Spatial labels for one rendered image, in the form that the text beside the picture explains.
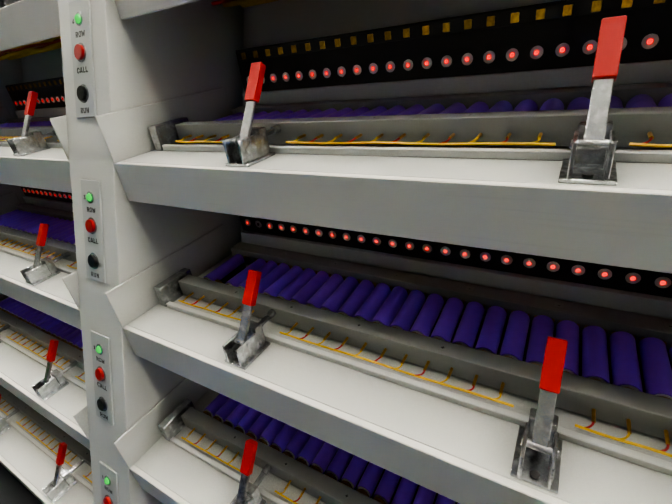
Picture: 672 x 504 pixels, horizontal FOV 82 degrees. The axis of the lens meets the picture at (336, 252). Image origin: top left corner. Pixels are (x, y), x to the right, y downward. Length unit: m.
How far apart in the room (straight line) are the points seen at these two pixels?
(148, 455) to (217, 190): 0.39
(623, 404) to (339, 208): 0.24
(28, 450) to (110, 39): 0.80
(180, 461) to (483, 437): 0.40
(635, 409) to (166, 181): 0.44
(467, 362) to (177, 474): 0.40
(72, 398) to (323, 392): 0.51
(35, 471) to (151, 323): 0.53
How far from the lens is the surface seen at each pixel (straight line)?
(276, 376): 0.39
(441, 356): 0.35
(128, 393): 0.58
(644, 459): 0.35
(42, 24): 0.67
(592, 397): 0.35
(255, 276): 0.39
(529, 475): 0.32
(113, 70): 0.52
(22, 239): 0.92
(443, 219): 0.27
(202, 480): 0.58
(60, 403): 0.80
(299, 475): 0.51
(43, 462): 1.01
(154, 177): 0.45
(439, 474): 0.34
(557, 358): 0.30
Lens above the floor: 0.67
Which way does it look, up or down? 11 degrees down
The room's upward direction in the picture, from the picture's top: 3 degrees clockwise
